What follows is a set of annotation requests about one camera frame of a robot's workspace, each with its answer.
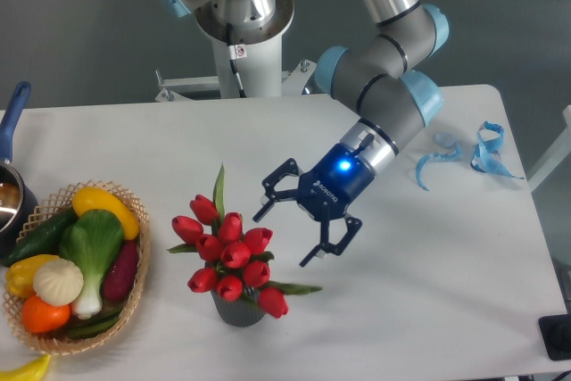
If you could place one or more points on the green cucumber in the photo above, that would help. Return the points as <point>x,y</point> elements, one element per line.
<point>43,239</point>

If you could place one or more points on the yellow banana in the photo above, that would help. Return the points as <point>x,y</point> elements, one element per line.
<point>34,370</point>

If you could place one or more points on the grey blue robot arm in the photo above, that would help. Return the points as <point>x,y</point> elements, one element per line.
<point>392,100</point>

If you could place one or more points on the green bok choy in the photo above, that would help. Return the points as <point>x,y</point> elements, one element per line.
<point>93,244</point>

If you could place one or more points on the dark grey ribbed vase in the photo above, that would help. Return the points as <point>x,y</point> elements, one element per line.
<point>239,313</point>

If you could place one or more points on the orange tangerine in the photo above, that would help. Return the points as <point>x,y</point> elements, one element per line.
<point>39,317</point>

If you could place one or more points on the red tulip bouquet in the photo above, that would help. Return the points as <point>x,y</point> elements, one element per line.
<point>233,258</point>

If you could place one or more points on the dark green bean pods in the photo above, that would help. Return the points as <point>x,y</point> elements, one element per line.
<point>94,326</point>

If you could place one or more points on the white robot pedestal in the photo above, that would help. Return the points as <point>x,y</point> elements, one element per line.
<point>247,39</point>

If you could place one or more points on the blue ribbon strip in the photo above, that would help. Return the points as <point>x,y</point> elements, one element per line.
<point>452,152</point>

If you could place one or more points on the yellow bell pepper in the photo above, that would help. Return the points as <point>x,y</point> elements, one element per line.
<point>20,276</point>

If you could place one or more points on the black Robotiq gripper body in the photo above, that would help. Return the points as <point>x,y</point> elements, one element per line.
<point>327,190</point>

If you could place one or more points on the white steamed bun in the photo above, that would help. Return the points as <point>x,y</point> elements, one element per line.
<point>58,282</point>

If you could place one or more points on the white frame at right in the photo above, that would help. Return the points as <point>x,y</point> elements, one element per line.
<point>552,157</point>

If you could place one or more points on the blue handled saucepan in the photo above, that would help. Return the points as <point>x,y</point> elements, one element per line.
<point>17,200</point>

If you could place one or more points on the woven bamboo basket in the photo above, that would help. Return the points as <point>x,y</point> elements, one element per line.
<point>59,343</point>

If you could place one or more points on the black device at edge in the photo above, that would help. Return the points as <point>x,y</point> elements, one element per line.
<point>555,330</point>

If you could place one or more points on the purple sweet potato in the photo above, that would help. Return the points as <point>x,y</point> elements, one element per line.
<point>120,278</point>

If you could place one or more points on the blue ribbon loop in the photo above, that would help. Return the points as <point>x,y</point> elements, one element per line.
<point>486,153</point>

